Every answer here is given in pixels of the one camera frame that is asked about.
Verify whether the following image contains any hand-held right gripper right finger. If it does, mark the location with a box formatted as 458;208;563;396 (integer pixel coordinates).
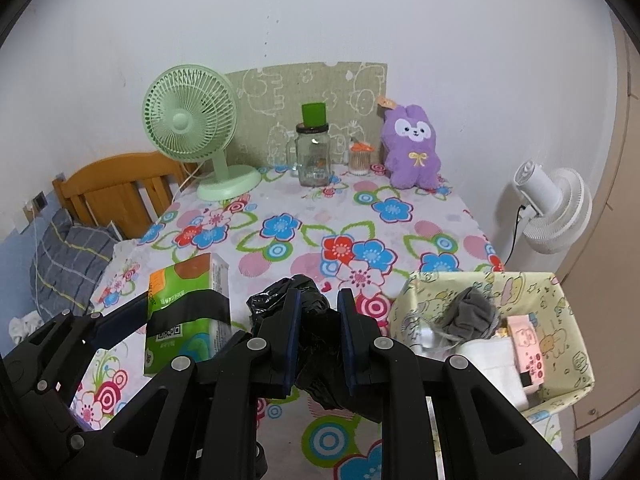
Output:
338;288;578;480

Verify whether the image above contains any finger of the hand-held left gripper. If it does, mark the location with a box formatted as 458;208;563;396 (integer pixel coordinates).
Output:
2;295;150;406

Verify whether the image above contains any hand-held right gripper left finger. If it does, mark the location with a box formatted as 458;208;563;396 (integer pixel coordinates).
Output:
70;291;303;480

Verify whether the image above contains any black plastic bag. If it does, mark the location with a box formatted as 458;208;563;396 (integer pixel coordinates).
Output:
246;275;362;412

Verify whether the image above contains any green tissue pack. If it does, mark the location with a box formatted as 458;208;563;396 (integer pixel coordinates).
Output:
144;253;234;379

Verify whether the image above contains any yellow cartoon storage box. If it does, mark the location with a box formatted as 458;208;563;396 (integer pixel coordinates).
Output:
389;270;596;429

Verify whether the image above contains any grey plaid pillow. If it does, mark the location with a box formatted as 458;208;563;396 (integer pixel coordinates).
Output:
29;207;122;319

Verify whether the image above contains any floral tablecloth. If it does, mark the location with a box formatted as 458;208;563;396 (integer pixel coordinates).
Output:
70;162;562;480

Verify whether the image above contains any white cloth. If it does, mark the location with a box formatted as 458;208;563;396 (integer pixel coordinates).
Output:
9;309;43;343

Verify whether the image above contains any wooden chair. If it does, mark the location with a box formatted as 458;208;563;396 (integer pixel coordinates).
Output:
52;152;200;241

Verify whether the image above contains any grey sock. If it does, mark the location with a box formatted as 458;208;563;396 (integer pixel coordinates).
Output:
442;287;502;344

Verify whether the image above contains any white rolled towel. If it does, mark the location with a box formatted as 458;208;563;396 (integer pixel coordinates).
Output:
456;336;532;412

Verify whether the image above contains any pink cartoon packet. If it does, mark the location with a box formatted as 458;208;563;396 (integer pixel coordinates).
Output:
506;314;549;397

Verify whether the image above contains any cotton swab jar orange lid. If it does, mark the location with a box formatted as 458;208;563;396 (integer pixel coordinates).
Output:
348;140;374;177

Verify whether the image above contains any glass jar green lid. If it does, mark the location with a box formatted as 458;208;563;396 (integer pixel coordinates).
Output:
294;102;334;189

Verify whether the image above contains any purple plush rabbit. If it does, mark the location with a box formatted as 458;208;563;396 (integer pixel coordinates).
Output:
377;95;444;191

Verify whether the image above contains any green desk fan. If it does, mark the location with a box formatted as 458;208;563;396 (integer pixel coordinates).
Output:
141;63;262;202

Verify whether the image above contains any white fan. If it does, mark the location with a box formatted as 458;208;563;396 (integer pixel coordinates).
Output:
513;160;594;257

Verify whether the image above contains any patterned cardboard panel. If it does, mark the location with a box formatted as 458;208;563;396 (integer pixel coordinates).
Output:
223;61;390;169

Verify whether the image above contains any beige door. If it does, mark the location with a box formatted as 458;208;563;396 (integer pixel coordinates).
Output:
554;10;640;440

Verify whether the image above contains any white fan cable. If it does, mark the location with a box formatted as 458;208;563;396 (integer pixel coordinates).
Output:
169;161;202;197

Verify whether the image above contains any black fan cable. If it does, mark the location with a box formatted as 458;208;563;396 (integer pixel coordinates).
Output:
502;204;524;267

